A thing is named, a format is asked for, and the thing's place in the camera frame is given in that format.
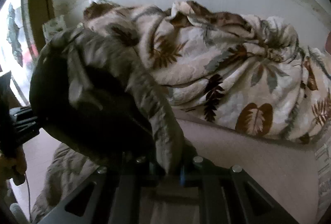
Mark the person's left hand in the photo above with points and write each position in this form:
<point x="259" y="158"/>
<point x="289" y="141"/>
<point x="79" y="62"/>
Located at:
<point x="11" y="164"/>

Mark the striped floral cushion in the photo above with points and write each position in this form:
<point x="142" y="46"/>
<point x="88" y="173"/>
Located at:
<point x="322" y="157"/>

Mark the leaf-patterned cream blanket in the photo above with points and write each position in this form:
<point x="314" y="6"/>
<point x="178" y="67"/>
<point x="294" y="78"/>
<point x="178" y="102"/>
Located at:
<point x="240" y="72"/>

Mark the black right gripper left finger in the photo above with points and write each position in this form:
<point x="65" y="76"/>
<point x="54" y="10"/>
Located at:
<point x="109" y="195"/>

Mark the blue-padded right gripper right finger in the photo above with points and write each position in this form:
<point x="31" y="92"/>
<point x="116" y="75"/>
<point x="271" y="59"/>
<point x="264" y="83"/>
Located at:
<point x="230" y="195"/>

